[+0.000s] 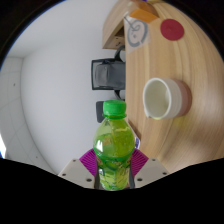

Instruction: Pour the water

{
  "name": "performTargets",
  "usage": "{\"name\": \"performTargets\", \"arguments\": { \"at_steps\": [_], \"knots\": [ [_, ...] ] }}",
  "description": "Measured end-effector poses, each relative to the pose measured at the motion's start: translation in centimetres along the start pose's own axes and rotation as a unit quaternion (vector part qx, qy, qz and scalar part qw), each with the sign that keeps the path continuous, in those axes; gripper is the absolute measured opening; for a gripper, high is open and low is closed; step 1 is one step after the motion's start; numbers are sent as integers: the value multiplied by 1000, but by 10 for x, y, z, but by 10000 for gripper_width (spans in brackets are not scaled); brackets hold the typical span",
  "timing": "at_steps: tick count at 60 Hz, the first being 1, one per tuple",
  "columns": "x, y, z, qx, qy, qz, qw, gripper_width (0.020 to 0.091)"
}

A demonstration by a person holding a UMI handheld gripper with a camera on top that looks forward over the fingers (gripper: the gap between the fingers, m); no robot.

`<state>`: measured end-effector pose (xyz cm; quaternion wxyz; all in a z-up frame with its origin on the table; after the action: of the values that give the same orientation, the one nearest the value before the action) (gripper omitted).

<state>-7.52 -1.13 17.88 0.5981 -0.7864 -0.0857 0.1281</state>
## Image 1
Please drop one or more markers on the green drink bottle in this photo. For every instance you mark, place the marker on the green drink bottle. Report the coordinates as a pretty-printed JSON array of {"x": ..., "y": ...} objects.
[{"x": 114, "y": 146}]

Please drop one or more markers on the flat round red coaster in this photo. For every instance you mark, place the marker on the flat round red coaster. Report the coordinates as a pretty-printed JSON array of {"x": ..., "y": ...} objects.
[{"x": 172, "y": 29}]

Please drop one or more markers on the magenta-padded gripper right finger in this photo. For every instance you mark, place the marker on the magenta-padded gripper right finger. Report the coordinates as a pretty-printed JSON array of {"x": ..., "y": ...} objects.
[{"x": 150, "y": 171}]

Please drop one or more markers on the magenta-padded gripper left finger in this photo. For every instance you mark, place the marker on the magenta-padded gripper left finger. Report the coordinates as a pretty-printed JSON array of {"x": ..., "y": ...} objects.
[{"x": 76, "y": 171}]

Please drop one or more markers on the white and brown mug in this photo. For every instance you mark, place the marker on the white and brown mug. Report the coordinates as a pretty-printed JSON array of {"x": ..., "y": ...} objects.
[{"x": 178, "y": 98}]

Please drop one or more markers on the black mesh office chair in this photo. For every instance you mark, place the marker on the black mesh office chair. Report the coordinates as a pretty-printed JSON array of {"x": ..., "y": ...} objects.
[{"x": 100, "y": 83}]

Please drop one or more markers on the orange-brown carton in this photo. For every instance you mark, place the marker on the orange-brown carton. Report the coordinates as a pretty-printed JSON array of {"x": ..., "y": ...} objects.
[{"x": 143, "y": 15}]

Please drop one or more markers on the grey backpack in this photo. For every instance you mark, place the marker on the grey backpack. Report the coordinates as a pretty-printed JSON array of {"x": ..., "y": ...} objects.
[{"x": 110, "y": 75}]

